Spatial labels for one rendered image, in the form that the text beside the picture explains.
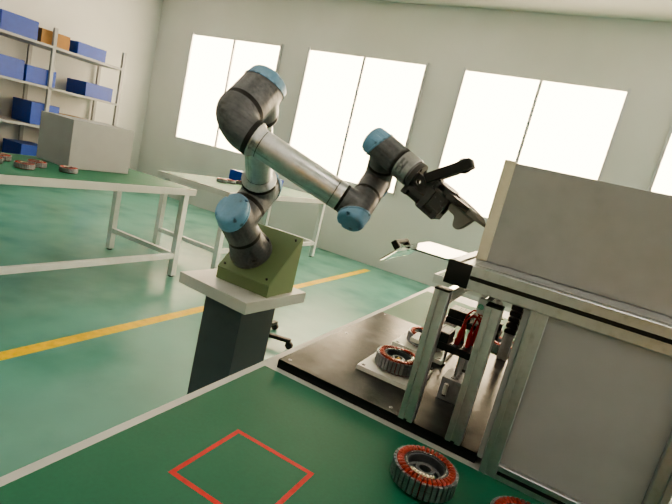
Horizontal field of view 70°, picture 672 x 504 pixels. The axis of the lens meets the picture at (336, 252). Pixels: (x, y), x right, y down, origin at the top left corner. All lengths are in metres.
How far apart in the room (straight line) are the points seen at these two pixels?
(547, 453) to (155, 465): 0.66
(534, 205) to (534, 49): 5.19
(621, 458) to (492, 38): 5.61
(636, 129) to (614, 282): 4.95
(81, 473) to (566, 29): 5.94
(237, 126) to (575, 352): 0.88
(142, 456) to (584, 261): 0.82
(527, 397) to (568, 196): 0.38
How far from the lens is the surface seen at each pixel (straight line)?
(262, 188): 1.57
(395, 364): 1.17
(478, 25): 6.35
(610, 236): 1.00
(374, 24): 6.80
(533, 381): 0.94
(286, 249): 1.67
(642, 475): 0.99
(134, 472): 0.80
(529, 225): 1.00
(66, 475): 0.80
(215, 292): 1.62
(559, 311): 0.90
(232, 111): 1.24
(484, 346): 0.94
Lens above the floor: 1.24
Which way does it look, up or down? 11 degrees down
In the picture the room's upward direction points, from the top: 14 degrees clockwise
